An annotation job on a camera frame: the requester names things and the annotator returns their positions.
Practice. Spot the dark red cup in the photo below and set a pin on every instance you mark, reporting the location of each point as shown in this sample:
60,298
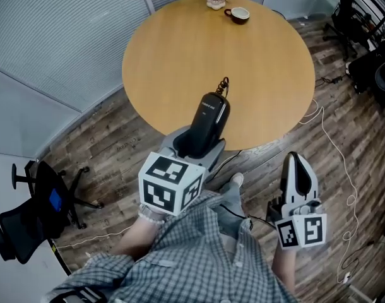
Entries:
240,15

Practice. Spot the blue item on chair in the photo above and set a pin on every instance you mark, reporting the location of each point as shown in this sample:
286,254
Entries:
55,199

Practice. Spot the person's left forearm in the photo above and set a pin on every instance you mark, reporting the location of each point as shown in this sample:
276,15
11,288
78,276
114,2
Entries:
135,238

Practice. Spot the black office chair with headrest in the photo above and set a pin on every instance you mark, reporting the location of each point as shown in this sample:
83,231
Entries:
347,14

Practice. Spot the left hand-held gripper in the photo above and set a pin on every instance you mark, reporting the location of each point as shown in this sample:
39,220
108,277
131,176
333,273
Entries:
167,181

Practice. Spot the light shoe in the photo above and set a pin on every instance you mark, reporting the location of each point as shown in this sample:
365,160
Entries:
236,179

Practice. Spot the black mesh office chair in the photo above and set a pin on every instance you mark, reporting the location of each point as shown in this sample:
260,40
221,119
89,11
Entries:
25,226

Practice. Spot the round wooden table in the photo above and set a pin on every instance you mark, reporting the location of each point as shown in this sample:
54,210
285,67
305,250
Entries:
192,58

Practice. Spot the white power plug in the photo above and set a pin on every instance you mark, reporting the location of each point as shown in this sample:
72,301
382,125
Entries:
345,278

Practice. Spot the black bin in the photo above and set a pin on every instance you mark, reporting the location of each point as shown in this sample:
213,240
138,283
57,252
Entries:
374,71

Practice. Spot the black waist pack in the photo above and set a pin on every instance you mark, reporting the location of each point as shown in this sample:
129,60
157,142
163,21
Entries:
79,295

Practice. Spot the person's right forearm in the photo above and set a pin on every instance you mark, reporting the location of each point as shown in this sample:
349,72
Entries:
284,270

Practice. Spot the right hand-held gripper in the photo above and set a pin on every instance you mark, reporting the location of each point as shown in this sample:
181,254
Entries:
301,226

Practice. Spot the person's leg in grey trousers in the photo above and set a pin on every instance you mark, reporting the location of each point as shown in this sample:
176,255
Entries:
232,204

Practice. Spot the checked shirt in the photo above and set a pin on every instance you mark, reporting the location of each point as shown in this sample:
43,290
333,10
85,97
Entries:
186,264

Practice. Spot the black telephone handset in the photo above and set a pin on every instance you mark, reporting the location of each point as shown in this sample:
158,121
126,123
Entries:
208,118

